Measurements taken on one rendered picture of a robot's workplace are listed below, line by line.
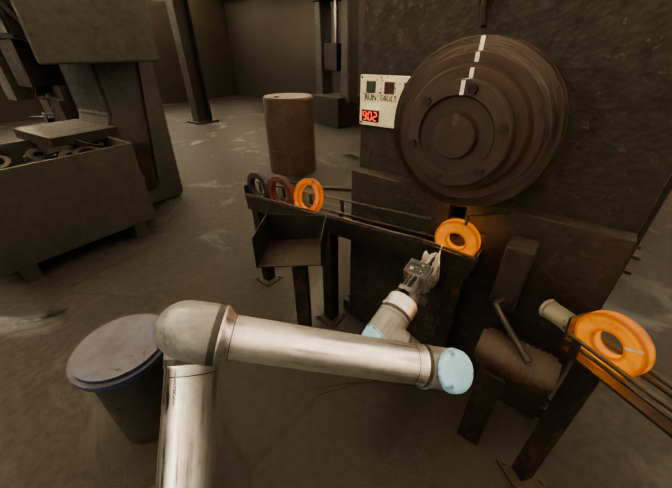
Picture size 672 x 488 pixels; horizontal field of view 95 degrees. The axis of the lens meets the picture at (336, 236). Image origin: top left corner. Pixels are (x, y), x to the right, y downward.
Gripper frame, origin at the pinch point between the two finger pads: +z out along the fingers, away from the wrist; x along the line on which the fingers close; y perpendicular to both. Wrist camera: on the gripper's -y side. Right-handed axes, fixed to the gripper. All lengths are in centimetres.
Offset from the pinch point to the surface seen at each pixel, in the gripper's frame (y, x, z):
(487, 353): -23.0, -22.9, -10.8
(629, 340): 1.8, -48.0, -4.0
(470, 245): -5.2, -6.1, 14.2
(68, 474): -38, 82, -123
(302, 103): -47, 234, 171
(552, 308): -7.2, -33.5, 3.2
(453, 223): 0.8, 0.9, 16.0
